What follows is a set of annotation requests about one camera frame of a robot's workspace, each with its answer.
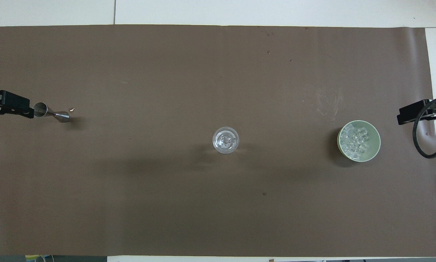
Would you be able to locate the clear ice cube heap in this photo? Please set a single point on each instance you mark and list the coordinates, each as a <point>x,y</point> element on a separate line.
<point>355,142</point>

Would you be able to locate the clear drinking glass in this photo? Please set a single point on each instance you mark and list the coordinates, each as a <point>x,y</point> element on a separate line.
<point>225,140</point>

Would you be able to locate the pale green bowl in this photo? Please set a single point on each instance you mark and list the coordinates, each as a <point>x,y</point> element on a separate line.
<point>373,148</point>

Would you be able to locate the steel double jigger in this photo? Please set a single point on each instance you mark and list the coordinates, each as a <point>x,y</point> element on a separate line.
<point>41,110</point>

